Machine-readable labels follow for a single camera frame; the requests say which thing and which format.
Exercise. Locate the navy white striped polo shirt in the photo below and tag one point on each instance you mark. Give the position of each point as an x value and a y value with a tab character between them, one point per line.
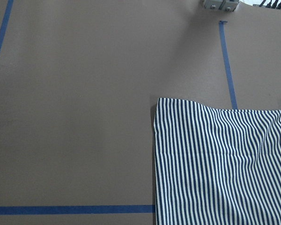
216	166

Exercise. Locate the aluminium frame post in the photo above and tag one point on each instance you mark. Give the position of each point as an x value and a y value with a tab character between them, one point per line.
223	5

